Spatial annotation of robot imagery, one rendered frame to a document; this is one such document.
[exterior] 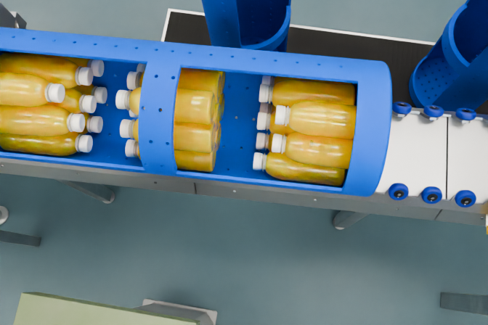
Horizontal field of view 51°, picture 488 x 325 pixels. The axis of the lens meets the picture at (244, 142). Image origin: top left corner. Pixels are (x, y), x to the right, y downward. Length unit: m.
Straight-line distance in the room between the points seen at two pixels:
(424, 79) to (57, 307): 1.64
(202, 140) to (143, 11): 1.53
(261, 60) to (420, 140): 0.48
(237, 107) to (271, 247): 1.01
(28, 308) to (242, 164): 0.54
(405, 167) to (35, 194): 1.61
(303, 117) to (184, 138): 0.25
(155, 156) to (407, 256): 1.42
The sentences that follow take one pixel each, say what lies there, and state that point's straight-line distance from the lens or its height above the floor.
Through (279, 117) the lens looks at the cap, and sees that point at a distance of 1.01.
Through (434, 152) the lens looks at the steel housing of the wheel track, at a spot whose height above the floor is 0.93.
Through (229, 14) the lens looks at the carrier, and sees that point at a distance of 1.48.
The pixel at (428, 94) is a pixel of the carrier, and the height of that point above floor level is 0.16.
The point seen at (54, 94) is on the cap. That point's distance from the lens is 1.11.
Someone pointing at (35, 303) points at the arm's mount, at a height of 1.07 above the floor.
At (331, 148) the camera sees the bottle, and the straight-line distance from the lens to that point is 1.03.
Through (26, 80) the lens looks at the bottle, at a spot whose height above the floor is 1.18.
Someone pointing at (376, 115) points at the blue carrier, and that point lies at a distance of 0.96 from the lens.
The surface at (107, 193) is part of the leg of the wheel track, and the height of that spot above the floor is 0.10.
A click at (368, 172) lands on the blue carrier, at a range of 0.99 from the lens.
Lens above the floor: 2.12
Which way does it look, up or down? 75 degrees down
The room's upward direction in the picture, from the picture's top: 8 degrees counter-clockwise
